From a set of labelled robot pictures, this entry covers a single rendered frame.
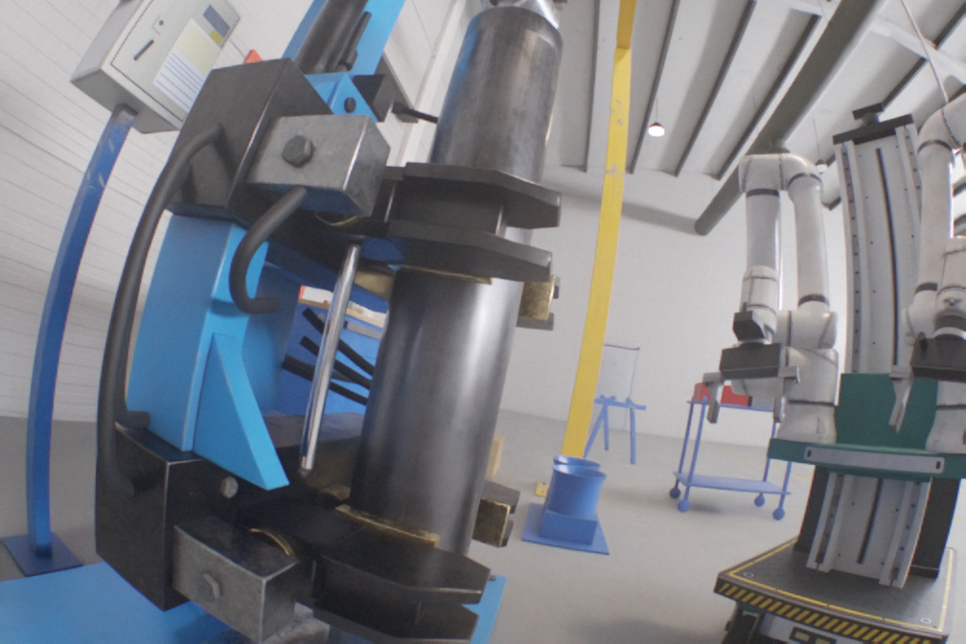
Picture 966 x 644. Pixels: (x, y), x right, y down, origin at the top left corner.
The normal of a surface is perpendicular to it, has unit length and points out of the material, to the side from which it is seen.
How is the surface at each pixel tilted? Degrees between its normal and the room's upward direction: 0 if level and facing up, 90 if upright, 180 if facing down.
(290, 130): 90
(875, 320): 90
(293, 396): 90
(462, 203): 90
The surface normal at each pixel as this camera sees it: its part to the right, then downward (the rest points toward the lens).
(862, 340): -0.86, -0.27
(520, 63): 0.31, -0.14
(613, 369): -0.16, -0.24
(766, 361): -0.65, -0.64
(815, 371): -0.59, -0.29
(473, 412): 0.65, -0.04
